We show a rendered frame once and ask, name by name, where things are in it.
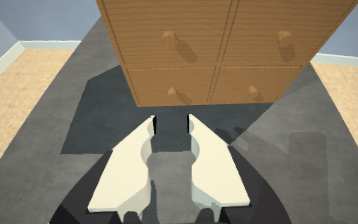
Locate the brown wooden chest of drawers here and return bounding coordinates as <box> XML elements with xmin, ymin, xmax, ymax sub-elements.
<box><xmin>96</xmin><ymin>0</ymin><xmax>358</xmax><ymax>107</ymax></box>

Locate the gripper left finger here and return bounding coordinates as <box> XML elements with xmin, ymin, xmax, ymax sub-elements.
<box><xmin>49</xmin><ymin>115</ymin><xmax>157</xmax><ymax>224</ymax></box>

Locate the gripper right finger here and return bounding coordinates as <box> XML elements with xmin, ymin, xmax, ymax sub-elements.
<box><xmin>187</xmin><ymin>114</ymin><xmax>292</xmax><ymax>224</ymax></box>

